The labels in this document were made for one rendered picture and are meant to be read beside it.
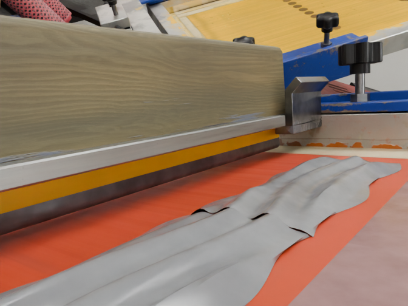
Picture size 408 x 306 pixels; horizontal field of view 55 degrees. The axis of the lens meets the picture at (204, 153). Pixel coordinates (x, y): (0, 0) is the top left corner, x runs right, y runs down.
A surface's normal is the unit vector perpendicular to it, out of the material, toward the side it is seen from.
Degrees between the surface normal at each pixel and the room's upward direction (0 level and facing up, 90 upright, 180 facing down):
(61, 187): 56
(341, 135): 90
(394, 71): 90
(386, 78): 90
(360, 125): 90
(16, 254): 32
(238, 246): 5
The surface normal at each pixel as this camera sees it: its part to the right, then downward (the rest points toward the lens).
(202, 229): 0.33, -0.80
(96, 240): -0.07, -0.99
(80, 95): 0.79, 0.01
